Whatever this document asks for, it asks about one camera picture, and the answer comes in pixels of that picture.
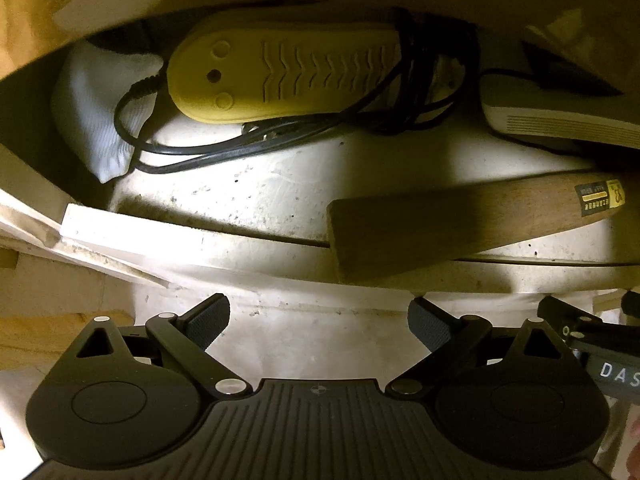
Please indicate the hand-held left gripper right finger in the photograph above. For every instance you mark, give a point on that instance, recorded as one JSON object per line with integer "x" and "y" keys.
{"x": 427, "y": 324}

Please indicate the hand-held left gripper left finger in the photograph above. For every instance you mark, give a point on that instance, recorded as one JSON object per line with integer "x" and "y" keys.
{"x": 211, "y": 321}

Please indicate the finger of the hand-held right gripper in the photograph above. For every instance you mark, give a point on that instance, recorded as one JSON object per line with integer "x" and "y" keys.
{"x": 570, "y": 314}

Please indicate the white drawer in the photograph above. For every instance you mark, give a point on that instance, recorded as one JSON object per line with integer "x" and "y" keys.
{"x": 300, "y": 185}

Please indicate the white board strip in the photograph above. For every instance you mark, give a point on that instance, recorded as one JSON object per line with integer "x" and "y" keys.
{"x": 150, "y": 240}

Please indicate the white vented device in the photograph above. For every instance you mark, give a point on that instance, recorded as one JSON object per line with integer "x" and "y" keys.
{"x": 555, "y": 110}

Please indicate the white ribbed cloth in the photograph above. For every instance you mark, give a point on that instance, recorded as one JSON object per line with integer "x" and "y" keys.
{"x": 95, "y": 105}

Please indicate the yellow shoe dryer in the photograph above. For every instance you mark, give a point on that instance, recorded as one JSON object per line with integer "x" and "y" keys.
{"x": 285, "y": 72}

